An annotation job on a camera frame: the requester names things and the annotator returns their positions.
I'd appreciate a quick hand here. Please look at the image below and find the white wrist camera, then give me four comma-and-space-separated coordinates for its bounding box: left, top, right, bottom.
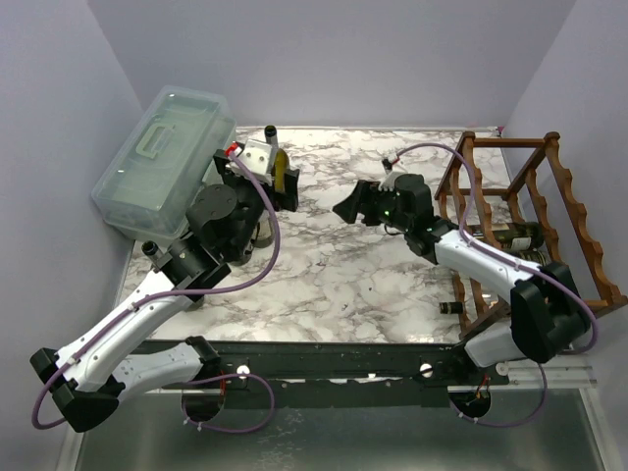
378, 156, 406, 191
226, 138, 276, 184

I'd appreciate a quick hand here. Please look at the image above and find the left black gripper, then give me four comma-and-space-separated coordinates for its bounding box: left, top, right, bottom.
215, 155, 298, 258

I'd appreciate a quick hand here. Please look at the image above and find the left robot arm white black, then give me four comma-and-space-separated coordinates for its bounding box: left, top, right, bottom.
30, 143, 300, 433

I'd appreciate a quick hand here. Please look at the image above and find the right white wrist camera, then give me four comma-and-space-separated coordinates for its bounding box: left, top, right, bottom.
378, 156, 406, 191

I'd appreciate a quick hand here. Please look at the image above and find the green wine bottle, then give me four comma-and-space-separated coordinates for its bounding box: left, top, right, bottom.
264, 125, 289, 193
492, 222, 545, 252
141, 240, 204, 312

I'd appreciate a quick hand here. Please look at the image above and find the clear glass wine bottle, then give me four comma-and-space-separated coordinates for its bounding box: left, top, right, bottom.
511, 249, 551, 266

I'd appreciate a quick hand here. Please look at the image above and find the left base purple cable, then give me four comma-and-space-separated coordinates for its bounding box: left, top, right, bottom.
182, 370, 278, 434

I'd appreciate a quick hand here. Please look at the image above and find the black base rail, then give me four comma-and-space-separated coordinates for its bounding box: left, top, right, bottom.
163, 340, 508, 413

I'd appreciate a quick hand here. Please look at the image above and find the brown wooden wine rack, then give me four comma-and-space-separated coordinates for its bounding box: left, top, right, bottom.
434, 131, 628, 340

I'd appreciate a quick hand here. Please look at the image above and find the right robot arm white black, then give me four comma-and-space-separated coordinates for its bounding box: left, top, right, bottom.
333, 172, 591, 385

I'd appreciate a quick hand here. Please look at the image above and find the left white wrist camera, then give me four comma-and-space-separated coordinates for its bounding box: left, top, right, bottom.
226, 138, 276, 184

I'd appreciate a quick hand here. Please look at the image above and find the green bottle white label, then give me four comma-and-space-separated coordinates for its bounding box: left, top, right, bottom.
251, 212, 275, 248

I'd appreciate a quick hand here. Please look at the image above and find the translucent plastic storage box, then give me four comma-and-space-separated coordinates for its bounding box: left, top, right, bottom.
91, 85, 236, 245

